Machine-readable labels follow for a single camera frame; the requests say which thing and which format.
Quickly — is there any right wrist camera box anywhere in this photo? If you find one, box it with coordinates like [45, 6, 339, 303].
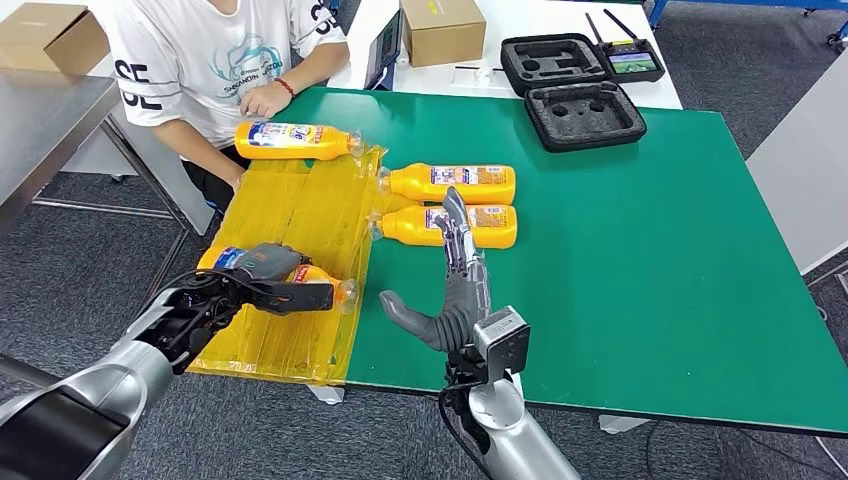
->
[471, 305, 532, 386]

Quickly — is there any black remote controller with screen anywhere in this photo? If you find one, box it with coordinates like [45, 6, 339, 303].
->
[585, 8, 666, 85]

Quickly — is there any person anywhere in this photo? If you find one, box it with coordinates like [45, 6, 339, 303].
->
[99, 0, 350, 213]

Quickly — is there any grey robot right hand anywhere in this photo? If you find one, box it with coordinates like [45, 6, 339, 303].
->
[378, 186, 493, 354]

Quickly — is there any person's left hand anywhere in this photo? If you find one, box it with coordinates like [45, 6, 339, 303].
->
[238, 80, 294, 121]

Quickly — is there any plain cardboard box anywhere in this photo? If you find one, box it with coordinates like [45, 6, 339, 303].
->
[0, 2, 111, 76]

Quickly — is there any dark tablet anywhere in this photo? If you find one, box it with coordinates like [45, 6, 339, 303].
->
[362, 9, 405, 92]

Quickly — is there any cardboard box with yellow label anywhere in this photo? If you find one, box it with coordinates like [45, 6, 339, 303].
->
[400, 0, 488, 69]

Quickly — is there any orange detergent bottle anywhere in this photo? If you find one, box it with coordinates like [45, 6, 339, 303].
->
[196, 243, 359, 316]
[367, 203, 519, 250]
[376, 162, 517, 207]
[233, 121, 364, 162]

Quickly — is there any pale grey table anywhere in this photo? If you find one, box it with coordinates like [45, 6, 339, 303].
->
[746, 49, 848, 276]

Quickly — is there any yellow plastic sheet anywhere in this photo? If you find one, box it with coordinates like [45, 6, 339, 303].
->
[187, 145, 399, 387]

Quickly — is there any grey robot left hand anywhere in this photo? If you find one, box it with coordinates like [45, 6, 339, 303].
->
[230, 243, 313, 283]

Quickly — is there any black foam-lined case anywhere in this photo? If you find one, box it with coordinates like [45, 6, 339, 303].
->
[500, 33, 649, 154]

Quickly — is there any steel table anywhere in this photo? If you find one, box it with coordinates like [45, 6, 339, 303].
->
[0, 68, 208, 399]

